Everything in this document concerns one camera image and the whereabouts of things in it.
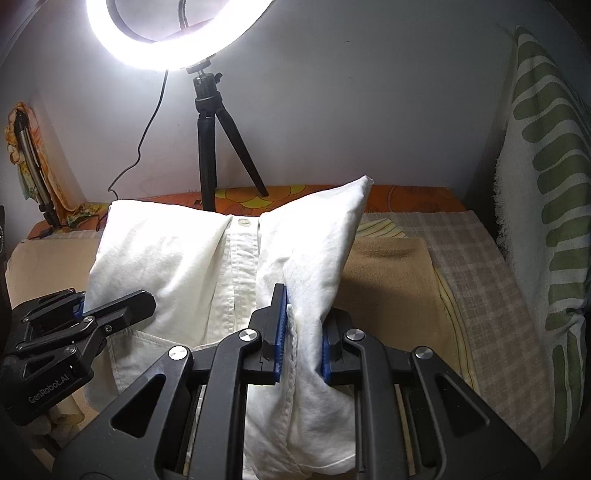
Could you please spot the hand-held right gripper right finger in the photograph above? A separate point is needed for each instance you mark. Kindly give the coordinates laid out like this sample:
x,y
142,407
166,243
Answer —
x,y
327,355

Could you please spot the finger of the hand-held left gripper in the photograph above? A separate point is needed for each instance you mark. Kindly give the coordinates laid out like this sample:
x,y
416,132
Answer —
x,y
51,304
120,307

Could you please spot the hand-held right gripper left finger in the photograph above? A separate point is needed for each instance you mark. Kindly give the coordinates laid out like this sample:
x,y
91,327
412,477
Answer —
x,y
278,337

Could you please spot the white button shirt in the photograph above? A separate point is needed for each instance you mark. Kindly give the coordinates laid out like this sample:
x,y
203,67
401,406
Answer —
x,y
175,263

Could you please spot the beige blanket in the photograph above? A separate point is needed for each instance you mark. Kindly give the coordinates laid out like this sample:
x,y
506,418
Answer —
x,y
388,277

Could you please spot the folded tripod stand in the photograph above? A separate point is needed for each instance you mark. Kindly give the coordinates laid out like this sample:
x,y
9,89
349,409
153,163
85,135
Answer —
x,y
32,161

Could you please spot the colourful printed cloth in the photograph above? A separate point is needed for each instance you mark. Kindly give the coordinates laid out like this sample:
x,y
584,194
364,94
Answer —
x,y
14,152

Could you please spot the checked bed sheet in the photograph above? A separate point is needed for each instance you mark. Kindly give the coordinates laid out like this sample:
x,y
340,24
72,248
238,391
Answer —
x,y
485,286

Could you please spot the black mini tripod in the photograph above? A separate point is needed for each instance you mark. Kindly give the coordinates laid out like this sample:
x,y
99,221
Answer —
x,y
207,152

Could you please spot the orange floral bedsheet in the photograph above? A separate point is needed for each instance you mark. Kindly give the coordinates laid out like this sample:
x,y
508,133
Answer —
x,y
415,196

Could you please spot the green striped white pillow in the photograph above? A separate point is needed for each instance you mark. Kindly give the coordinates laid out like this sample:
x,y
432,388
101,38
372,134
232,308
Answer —
x,y
531,207

